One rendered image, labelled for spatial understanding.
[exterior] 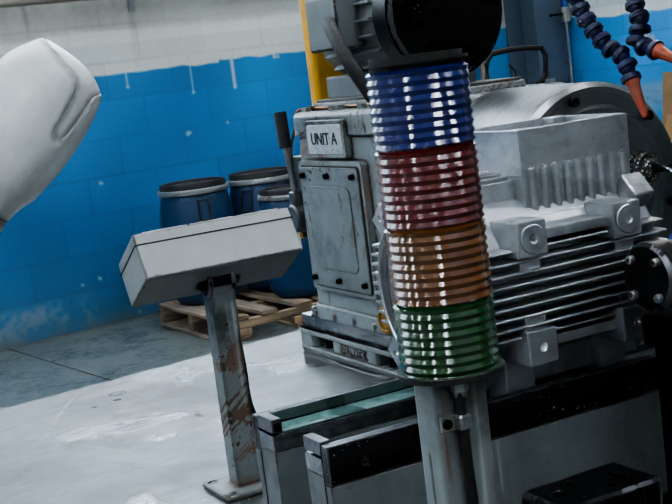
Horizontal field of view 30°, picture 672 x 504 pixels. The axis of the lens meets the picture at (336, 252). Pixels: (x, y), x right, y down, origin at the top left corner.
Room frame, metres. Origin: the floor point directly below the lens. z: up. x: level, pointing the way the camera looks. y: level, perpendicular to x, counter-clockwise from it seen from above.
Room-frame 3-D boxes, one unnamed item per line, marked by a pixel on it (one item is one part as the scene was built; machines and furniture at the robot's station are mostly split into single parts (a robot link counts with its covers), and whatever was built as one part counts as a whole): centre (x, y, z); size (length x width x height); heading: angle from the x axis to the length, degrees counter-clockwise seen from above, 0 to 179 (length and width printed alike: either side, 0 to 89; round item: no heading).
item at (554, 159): (1.13, -0.20, 1.11); 0.12 x 0.11 x 0.07; 117
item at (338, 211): (1.77, -0.14, 0.99); 0.35 x 0.31 x 0.37; 27
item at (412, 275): (0.73, -0.06, 1.10); 0.06 x 0.06 x 0.04
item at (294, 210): (1.85, 0.02, 1.07); 0.08 x 0.07 x 0.20; 117
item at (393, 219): (0.73, -0.06, 1.14); 0.06 x 0.06 x 0.04
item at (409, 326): (0.73, -0.06, 1.05); 0.06 x 0.06 x 0.04
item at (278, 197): (6.44, 0.24, 0.37); 1.20 x 0.80 x 0.74; 119
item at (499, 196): (1.11, -0.16, 1.01); 0.20 x 0.19 x 0.19; 117
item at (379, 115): (0.73, -0.06, 1.19); 0.06 x 0.06 x 0.04
